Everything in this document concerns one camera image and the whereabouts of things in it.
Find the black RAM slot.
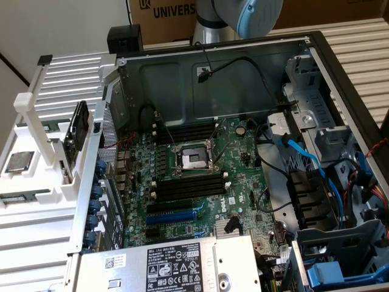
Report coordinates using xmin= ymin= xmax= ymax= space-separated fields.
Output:
xmin=156 ymin=129 xmax=218 ymax=141
xmin=155 ymin=120 xmax=219 ymax=131
xmin=155 ymin=125 xmax=219 ymax=136

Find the black-latched RAM slot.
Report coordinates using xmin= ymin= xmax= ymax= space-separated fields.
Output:
xmin=155 ymin=173 xmax=227 ymax=187
xmin=156 ymin=182 xmax=228 ymax=197

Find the white-latched RAM slot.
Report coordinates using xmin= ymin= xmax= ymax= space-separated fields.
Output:
xmin=151 ymin=181 xmax=232 ymax=203
xmin=151 ymin=172 xmax=232 ymax=192

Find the CPU socket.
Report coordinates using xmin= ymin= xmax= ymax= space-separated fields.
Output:
xmin=170 ymin=139 xmax=222 ymax=178

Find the thin metal locking lever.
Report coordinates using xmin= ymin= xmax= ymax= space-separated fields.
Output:
xmin=153 ymin=111 xmax=179 ymax=151
xmin=209 ymin=117 xmax=229 ymax=167

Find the green Dell motherboard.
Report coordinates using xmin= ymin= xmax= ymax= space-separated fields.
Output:
xmin=114 ymin=117 xmax=294 ymax=255

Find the long black expansion slot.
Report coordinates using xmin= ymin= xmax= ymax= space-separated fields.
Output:
xmin=146 ymin=199 xmax=195 ymax=214

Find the open PC case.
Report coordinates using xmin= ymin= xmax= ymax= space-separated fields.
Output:
xmin=69 ymin=30 xmax=389 ymax=292

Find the blue expansion slot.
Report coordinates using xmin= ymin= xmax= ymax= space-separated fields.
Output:
xmin=145 ymin=203 xmax=205 ymax=226

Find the silver ribbed heat sink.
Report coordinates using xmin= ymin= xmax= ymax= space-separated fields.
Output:
xmin=213 ymin=217 xmax=241 ymax=237

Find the black card in rack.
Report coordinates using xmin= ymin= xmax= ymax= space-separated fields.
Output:
xmin=69 ymin=101 xmax=90 ymax=152

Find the grey metal disk bay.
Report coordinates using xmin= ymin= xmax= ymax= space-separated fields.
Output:
xmin=282 ymin=54 xmax=358 ymax=164

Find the printed cardboard box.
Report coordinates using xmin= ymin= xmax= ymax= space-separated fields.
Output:
xmin=129 ymin=0 xmax=199 ymax=43

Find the green graphics card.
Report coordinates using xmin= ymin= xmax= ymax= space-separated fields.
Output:
xmin=60 ymin=133 xmax=78 ymax=185

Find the black box device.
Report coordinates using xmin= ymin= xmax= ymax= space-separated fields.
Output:
xmin=108 ymin=26 xmax=143 ymax=55

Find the silver power supply unit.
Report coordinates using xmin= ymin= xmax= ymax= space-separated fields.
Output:
xmin=70 ymin=234 xmax=263 ymax=292

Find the white parts rack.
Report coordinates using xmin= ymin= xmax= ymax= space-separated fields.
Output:
xmin=0 ymin=54 xmax=103 ymax=220

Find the blue-grey metal disk bay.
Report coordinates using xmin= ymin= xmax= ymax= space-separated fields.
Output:
xmin=291 ymin=218 xmax=389 ymax=292

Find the silver CPU chip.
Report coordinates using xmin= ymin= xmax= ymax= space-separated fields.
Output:
xmin=6 ymin=150 xmax=35 ymax=173

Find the blue plastic bay latch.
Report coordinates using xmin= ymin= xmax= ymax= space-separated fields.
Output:
xmin=305 ymin=261 xmax=389 ymax=287

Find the plain brown cardboard box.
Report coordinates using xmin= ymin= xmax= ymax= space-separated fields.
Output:
xmin=270 ymin=0 xmax=389 ymax=30

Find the looped black wire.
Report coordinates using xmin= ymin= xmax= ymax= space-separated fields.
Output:
xmin=138 ymin=103 xmax=160 ymax=134

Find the red and black twisted wire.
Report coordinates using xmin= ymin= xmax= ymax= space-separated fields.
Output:
xmin=364 ymin=135 xmax=389 ymax=158
xmin=117 ymin=135 xmax=137 ymax=153

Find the black wire with plug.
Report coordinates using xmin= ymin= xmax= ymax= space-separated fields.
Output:
xmin=194 ymin=41 xmax=300 ymax=109

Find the thick black wire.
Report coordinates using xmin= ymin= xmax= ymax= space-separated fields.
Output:
xmin=254 ymin=123 xmax=292 ymax=180

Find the black cable plug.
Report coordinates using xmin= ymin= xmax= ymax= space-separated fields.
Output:
xmin=226 ymin=214 xmax=241 ymax=234

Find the blue disk wire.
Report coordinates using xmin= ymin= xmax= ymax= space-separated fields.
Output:
xmin=273 ymin=133 xmax=350 ymax=232

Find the blue wire connector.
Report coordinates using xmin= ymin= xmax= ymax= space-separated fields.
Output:
xmin=357 ymin=150 xmax=376 ymax=191

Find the red and yellow wire bundle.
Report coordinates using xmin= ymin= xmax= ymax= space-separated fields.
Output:
xmin=367 ymin=185 xmax=389 ymax=214

